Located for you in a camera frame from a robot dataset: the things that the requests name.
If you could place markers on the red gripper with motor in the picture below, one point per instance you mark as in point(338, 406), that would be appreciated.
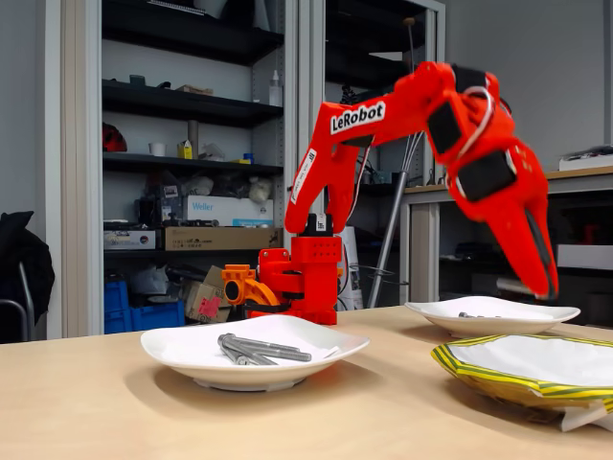
point(509, 201)

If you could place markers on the wide blue plastic crate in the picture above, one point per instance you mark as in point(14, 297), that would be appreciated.
point(158, 317)

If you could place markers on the crumpled clear plastic bag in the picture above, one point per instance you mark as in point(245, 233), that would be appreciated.
point(212, 153)

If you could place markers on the white plastic bottle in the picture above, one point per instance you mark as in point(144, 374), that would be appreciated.
point(275, 93)

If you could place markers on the white Weller box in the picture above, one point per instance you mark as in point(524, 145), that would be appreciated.
point(211, 211)

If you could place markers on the white tray with parts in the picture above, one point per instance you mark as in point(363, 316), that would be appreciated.
point(584, 164)

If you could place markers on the grey metal chair frame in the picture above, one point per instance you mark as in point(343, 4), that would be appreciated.
point(9, 303)

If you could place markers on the flat grey printed box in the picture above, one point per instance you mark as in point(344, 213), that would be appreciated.
point(129, 240)

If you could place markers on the cardboard box with pink sticker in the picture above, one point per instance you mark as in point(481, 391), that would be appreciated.
point(201, 297)

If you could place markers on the yellow green striped paper plate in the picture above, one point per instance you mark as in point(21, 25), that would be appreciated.
point(479, 376)

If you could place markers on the long brown cardboard box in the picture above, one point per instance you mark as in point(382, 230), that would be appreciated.
point(206, 239)

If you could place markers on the flat cardboard piece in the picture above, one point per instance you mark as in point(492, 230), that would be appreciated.
point(194, 90)

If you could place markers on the grey cabinet with black shelves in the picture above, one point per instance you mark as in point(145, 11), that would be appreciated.
point(76, 144)
point(438, 48)

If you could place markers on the low cabinet with wooden top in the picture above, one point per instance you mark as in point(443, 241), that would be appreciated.
point(584, 184)

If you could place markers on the white plush toy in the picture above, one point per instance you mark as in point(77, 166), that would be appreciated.
point(260, 189)

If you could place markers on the red printed robot arm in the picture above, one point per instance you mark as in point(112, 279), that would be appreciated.
point(412, 96)

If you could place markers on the black flexible tripod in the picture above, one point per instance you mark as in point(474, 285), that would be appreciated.
point(347, 93)

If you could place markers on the white plastic bag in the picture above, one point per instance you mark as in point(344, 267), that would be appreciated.
point(151, 280)

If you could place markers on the white flat box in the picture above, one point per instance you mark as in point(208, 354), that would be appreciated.
point(584, 257)

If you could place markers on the red black helmet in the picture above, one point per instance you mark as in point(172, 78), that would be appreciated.
point(115, 141)

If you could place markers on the small yellow carton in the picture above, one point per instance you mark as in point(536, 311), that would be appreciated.
point(185, 151)

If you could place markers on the white cup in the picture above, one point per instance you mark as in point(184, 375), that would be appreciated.
point(157, 149)

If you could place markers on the grey coat stand wooden knobs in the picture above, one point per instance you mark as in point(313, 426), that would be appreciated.
point(390, 225)

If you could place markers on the orange printed table clamp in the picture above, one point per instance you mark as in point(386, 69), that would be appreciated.
point(239, 278)

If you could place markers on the black jacket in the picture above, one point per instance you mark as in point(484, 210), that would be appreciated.
point(24, 268)

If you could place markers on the small blue plastic crate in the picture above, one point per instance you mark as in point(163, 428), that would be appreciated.
point(116, 296)

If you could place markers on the white square ceramic plate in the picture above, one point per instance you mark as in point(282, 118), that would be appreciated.
point(201, 371)
point(460, 328)

